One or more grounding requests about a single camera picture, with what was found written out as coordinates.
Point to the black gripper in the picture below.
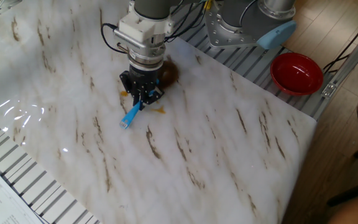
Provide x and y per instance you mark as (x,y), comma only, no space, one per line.
(145,79)

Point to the orange sauce stain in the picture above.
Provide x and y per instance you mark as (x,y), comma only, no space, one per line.
(158,109)
(124,93)

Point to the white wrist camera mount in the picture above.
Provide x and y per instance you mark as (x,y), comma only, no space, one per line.
(141,28)

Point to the aluminium frame beam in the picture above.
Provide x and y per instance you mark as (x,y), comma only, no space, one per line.
(353,56)

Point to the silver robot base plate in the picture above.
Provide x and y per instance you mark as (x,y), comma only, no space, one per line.
(221,34)

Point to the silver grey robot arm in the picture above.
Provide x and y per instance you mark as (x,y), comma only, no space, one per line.
(244,18)

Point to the black chair base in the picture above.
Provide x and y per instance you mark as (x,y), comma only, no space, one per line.
(350,193)

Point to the seated person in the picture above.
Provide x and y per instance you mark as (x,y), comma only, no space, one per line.
(353,211)

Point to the red bowl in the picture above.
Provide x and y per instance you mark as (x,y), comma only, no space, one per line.
(294,74)

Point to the white marble pattern sheet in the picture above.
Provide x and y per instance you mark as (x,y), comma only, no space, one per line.
(213,140)

